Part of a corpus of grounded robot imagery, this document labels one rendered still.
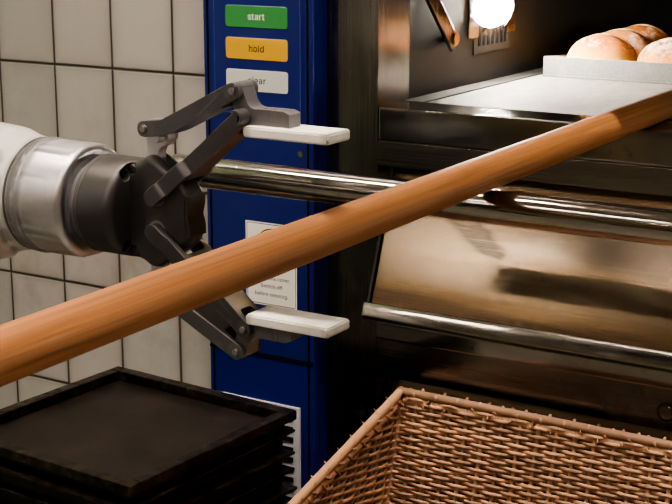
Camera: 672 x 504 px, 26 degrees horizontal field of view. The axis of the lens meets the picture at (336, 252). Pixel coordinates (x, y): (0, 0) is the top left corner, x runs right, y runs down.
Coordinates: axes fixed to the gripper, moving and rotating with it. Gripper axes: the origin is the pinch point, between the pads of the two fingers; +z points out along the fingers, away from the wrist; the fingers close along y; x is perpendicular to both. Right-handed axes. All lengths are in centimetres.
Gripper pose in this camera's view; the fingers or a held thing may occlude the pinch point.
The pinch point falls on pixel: (325, 232)
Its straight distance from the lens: 101.3
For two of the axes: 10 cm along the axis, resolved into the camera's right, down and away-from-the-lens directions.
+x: -5.2, 2.0, -8.3
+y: 0.0, 9.7, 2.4
